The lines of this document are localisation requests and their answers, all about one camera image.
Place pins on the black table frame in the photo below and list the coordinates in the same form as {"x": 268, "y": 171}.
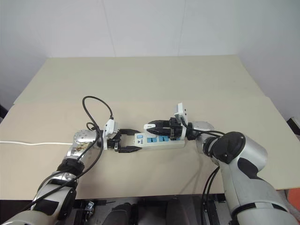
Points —
{"x": 214, "y": 207}

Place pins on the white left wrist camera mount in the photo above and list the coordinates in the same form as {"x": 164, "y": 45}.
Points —
{"x": 109, "y": 130}

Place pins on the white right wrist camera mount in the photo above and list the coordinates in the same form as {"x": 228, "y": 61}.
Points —
{"x": 180, "y": 111}

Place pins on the small metal bracket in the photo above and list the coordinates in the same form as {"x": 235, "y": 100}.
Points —
{"x": 90, "y": 208}

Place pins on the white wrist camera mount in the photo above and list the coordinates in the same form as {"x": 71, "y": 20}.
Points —
{"x": 180, "y": 111}
{"x": 109, "y": 130}

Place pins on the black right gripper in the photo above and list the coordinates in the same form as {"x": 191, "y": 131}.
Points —
{"x": 176, "y": 131}

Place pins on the white charger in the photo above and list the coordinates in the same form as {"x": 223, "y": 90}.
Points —
{"x": 148, "y": 126}

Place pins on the black object beside table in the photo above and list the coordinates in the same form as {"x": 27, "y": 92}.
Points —
{"x": 2, "y": 111}

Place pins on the orange object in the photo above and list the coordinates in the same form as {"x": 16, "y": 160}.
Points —
{"x": 294, "y": 199}

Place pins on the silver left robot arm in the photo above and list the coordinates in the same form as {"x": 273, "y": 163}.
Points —
{"x": 79, "y": 140}

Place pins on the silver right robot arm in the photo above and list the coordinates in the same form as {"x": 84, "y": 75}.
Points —
{"x": 246, "y": 175}

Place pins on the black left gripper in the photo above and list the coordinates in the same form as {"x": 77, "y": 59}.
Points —
{"x": 116, "y": 143}

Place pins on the white power strip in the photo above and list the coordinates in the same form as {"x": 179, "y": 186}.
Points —
{"x": 164, "y": 144}

